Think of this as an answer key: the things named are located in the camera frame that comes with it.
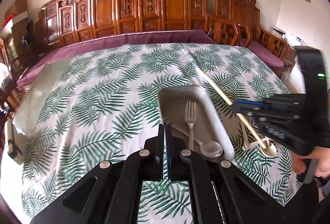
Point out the purple seat cushion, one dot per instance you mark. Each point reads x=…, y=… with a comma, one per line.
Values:
x=265, y=55

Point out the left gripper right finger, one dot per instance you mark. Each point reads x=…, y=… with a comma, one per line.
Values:
x=220, y=192

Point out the carved wooden armchair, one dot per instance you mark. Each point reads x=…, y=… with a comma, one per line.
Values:
x=246, y=15

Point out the palm leaf patterned tablecloth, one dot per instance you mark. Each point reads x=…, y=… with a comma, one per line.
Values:
x=103, y=105

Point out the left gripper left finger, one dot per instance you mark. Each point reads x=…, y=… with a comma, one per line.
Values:
x=109, y=193

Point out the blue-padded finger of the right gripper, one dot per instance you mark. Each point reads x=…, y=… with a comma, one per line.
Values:
x=249, y=108

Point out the person's right hand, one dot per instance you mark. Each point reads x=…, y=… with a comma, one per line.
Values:
x=321, y=157

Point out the stacked cardboard boxes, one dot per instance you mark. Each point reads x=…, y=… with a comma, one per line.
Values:
x=14, y=29

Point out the purple sofa seat cover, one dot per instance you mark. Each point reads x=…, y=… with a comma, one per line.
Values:
x=143, y=38

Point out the light bamboo chopstick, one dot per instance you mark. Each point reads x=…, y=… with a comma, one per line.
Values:
x=229, y=102

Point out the grey utensil tray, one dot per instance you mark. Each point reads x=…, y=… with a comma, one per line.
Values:
x=208, y=126

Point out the beige plastic ladle spoon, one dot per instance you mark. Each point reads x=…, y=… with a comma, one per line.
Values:
x=265, y=144

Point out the silver metal spoon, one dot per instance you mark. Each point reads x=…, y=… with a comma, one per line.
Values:
x=209, y=149

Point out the carved wooden sofa bench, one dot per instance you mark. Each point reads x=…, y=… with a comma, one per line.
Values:
x=65, y=22

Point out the silver metal fork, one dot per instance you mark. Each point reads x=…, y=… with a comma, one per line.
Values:
x=190, y=120

